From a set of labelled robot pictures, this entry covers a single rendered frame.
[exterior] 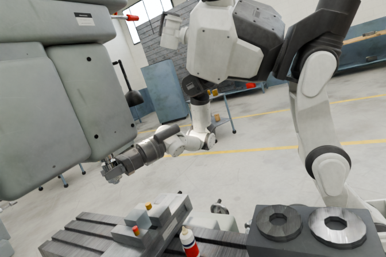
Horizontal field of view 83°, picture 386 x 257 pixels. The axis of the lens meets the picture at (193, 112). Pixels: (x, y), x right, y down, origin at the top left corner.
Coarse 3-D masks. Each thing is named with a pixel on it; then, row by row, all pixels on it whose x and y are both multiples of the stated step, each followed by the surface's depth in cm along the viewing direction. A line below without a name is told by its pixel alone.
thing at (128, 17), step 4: (112, 16) 68; (116, 16) 69; (120, 16) 71; (124, 16) 72; (128, 16) 74; (132, 16) 75; (136, 16) 77; (128, 20) 75; (132, 20) 76; (136, 20) 77
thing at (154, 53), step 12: (192, 0) 785; (180, 12) 820; (144, 24) 909; (156, 24) 883; (180, 24) 836; (144, 36) 928; (156, 36) 901; (144, 48) 948; (156, 48) 920; (180, 48) 867; (156, 60) 940; (180, 60) 886; (180, 72) 905; (180, 84) 924; (228, 84) 827
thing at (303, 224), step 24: (264, 216) 46; (288, 216) 44; (312, 216) 43; (336, 216) 41; (360, 216) 41; (264, 240) 42; (288, 240) 40; (312, 240) 39; (336, 240) 36; (360, 240) 35
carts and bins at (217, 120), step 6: (288, 84) 486; (216, 90) 406; (210, 96) 419; (216, 96) 401; (186, 102) 456; (228, 108) 414; (216, 114) 431; (228, 114) 418; (216, 120) 435; (222, 120) 425; (228, 120) 415; (216, 126) 404; (234, 132) 424; (60, 174) 417; (66, 186) 423
